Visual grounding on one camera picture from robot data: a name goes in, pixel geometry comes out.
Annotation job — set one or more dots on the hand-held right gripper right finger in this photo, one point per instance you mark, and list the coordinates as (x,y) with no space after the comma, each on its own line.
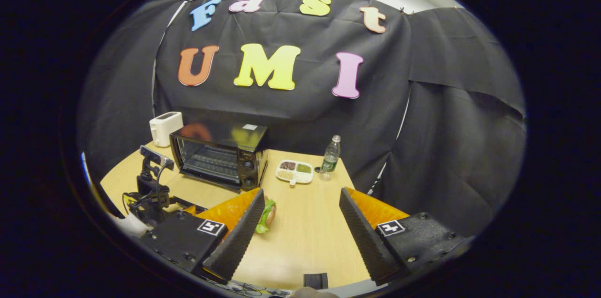
(366,237)

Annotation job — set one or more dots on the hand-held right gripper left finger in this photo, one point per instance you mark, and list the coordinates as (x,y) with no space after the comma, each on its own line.
(237,237)

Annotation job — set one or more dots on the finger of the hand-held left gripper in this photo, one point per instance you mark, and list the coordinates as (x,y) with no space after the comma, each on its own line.
(185,205)

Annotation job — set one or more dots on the sandwich with lettuce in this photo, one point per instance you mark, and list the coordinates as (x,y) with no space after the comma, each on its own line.
(266,216)

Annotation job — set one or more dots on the black electric oven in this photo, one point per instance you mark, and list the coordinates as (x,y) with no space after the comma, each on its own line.
(253,157)

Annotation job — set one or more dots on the black table clamp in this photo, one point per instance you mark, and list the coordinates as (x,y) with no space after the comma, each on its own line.
(315,281)

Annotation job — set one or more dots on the white toaster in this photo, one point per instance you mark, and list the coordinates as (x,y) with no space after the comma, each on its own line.
(164,129)

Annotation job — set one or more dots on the clear plastic water bottle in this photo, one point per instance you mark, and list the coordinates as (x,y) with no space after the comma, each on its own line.
(330,159)

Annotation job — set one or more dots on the white divided plate with grains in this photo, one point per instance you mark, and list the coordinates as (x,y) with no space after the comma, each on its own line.
(295,172)

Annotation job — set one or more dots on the black backdrop cloth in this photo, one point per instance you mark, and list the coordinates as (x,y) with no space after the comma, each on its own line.
(446,124)

